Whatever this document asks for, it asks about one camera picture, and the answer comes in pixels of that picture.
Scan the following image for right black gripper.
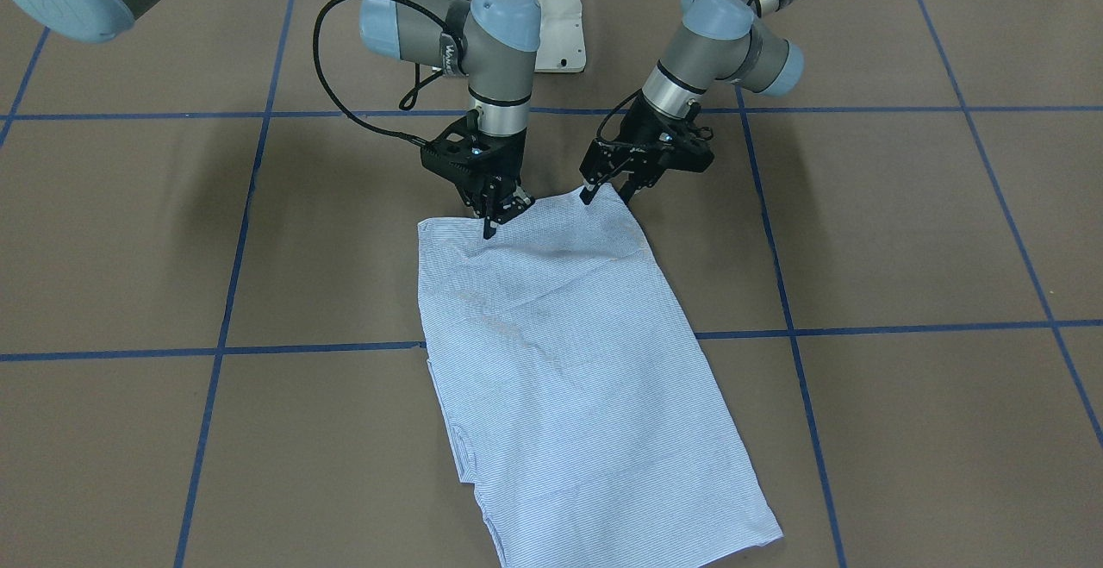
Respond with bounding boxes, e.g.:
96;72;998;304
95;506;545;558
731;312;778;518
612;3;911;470
458;131;535;240

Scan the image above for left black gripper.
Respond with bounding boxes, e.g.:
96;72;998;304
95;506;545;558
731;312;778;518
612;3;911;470
579;94;702;205

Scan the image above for light blue striped shirt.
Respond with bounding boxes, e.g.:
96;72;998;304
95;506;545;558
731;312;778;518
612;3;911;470
418;187;782;567

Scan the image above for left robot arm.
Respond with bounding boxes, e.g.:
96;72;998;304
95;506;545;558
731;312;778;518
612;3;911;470
578;0;1100;203

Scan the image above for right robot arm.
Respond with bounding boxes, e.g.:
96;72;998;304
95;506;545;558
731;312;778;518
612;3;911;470
13;0;540;239

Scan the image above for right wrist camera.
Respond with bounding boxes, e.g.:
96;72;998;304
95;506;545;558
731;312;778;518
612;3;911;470
419;109;489;194

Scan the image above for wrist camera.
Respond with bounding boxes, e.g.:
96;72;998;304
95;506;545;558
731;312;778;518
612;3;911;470
657;124;714;174
419;109;489;194

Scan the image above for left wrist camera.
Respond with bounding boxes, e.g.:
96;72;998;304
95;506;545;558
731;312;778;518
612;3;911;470
657;124;714;174

